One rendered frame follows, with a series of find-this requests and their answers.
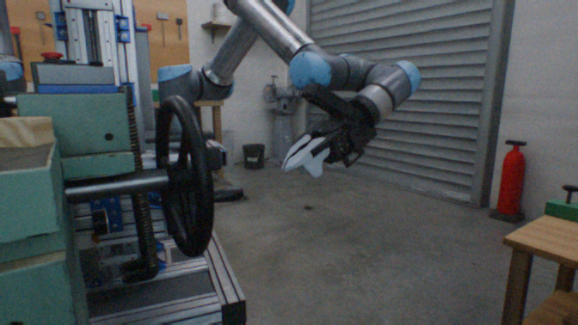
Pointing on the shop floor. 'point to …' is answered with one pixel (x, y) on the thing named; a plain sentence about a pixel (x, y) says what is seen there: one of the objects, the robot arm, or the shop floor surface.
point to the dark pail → (254, 156)
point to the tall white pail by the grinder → (229, 148)
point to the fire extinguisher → (511, 186)
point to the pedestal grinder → (282, 140)
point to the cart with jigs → (568, 257)
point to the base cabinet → (80, 288)
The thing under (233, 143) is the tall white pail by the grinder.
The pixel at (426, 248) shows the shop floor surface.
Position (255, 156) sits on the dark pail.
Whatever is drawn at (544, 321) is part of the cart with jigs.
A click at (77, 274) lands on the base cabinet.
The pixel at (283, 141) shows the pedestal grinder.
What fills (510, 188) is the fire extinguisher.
